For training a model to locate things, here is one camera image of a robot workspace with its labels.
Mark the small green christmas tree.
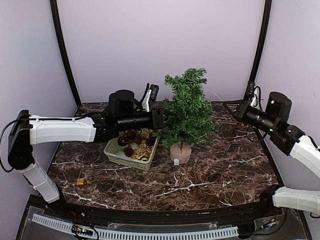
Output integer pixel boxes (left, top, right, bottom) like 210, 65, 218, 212
159, 68, 218, 149

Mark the fairy light string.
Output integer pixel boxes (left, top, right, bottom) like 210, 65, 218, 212
207, 89, 225, 102

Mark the red ball ornament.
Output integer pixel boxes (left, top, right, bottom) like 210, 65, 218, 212
117, 136, 130, 147
148, 131, 157, 140
126, 129, 136, 141

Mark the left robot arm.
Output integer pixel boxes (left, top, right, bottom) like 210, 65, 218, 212
7, 84, 177, 218

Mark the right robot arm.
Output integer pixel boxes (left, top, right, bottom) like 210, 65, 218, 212
222, 91, 320, 219

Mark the wooden tree base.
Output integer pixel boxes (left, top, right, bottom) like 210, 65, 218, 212
170, 142, 192, 165

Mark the beige plastic basket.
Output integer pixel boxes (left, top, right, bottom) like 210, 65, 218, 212
103, 128, 160, 171

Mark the gold ornaments pile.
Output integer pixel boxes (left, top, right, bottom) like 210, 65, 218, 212
130, 128, 156, 161

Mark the brown pine cone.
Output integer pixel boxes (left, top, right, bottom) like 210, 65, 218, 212
123, 146, 135, 158

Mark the white battery box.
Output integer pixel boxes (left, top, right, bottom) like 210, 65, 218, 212
173, 158, 180, 166

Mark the gold gift box ornament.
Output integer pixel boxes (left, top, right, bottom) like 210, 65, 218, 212
76, 178, 88, 189

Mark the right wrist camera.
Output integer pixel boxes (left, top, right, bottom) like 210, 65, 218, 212
246, 81, 262, 109

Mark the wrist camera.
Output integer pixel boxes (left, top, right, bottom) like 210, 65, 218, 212
140, 83, 159, 112
246, 81, 262, 109

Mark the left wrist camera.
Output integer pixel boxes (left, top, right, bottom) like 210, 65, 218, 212
140, 83, 159, 112

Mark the right black frame post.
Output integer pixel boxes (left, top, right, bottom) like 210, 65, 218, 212
243, 0, 273, 100

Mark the black frame post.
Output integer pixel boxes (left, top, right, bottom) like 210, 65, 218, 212
49, 0, 82, 108
243, 0, 273, 100

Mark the black front rail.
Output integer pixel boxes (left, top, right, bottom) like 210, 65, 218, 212
27, 194, 287, 226

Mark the white cable duct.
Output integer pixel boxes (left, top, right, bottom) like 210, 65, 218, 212
31, 213, 239, 240

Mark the left black frame post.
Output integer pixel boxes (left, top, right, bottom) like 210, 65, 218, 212
49, 0, 82, 108

